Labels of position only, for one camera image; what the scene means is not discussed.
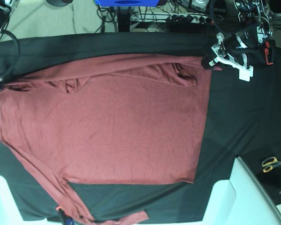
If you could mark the white power strip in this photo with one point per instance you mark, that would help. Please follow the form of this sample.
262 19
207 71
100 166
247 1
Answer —
160 17

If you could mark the black table cloth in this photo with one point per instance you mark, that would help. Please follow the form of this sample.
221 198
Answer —
243 120

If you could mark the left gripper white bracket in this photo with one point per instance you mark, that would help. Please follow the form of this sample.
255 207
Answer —
224 55

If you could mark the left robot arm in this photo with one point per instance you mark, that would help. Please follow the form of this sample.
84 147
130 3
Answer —
253 34

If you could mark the blue plastic bin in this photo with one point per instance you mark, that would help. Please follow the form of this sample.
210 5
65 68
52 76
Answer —
127 3

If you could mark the black camera stand post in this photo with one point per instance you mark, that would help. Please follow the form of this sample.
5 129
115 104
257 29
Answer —
123 17

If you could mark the white right table frame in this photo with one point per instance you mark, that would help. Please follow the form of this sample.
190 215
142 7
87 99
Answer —
240 200

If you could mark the orange blue clamp bottom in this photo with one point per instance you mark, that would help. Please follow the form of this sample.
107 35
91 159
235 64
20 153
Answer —
64 218

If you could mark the white table frame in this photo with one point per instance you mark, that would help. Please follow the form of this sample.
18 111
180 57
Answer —
240 200
9 213

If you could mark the orange black clamp right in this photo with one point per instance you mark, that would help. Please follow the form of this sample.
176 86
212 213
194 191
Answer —
269 52

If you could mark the red long-sleeve T-shirt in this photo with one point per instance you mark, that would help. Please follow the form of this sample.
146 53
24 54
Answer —
118 119

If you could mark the white left table frame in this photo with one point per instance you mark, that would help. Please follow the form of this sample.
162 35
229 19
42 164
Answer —
9 213

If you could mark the yellow-handled scissors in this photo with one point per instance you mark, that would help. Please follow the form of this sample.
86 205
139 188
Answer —
269 164

